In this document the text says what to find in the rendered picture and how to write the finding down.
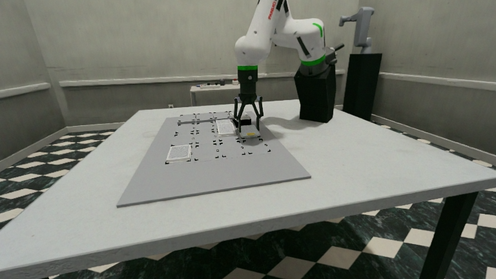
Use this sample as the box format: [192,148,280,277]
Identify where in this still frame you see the clear plastic lid with yellow tape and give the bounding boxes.
[241,125,260,138]

